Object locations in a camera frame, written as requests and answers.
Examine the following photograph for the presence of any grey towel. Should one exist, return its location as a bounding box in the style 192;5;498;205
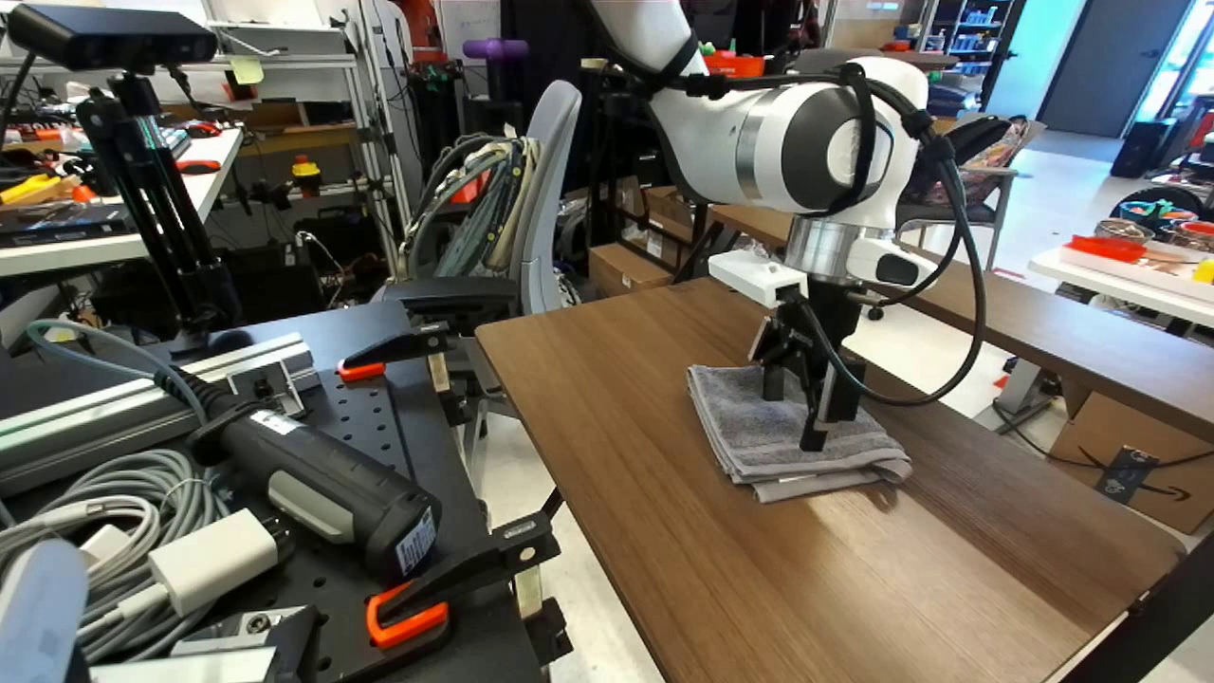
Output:
686;359;915;509

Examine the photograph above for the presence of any long wooden side table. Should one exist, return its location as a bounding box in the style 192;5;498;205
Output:
707;203;1214;439

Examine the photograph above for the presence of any black clamp orange handle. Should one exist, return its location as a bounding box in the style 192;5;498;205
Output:
359;490;569;655

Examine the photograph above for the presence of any teal cable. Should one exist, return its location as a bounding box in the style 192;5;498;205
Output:
24;316;213;430

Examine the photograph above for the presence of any flat cardboard sheet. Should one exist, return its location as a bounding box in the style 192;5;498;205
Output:
1047;392;1214;536

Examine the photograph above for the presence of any orange storage box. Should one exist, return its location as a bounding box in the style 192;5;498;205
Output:
702;49;769;85

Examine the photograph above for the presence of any purple roll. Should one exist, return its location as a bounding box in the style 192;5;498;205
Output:
459;36;535;66

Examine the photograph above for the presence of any brown cardboard box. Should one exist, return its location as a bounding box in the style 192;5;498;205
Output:
585;239;675;305

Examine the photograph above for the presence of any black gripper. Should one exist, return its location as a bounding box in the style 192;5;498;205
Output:
752;277;875;454

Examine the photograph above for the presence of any black mesh chair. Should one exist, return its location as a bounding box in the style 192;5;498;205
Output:
898;115;1037;277

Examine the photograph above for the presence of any red flat object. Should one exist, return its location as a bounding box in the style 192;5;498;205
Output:
1065;233;1153;264

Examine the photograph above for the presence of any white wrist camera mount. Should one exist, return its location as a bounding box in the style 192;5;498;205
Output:
707;239;942;310

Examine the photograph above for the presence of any black camera stand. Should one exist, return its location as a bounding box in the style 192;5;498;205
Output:
73;70;245;343

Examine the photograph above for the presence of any grey cable bundle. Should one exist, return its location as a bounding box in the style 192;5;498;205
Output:
0;444;239;663

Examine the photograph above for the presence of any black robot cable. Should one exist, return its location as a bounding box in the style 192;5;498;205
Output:
648;55;992;412

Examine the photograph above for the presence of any cable bundle on chair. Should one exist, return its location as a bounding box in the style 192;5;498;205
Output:
394;128;544;286

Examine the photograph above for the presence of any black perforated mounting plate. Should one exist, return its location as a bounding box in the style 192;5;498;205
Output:
186;300;550;683

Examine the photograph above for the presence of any pale blue rounded cylinder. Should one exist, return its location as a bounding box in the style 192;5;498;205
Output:
0;536;96;683

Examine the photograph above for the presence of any yellow tool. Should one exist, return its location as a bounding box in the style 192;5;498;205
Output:
0;171;88;211

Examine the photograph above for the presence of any black clamp orange tip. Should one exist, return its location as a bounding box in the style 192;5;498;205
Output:
335;319;475;392

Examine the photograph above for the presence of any white cluttered workbench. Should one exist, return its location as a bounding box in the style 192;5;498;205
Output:
0;125;245;286

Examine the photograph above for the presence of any aluminium extrusion rail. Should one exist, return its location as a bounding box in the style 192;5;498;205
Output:
0;329;323;498

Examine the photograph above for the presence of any black stereo camera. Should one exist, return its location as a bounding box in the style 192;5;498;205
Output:
2;0;220;77

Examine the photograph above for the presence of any small black device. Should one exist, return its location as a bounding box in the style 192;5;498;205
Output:
1092;444;1157;509

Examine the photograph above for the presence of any light grey office chair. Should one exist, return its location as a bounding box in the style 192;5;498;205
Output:
374;77;588;323

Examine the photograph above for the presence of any white power adapter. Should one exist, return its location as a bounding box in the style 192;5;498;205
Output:
148;504;284;619

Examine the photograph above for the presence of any white work table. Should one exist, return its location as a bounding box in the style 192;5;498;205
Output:
1029;233;1214;334

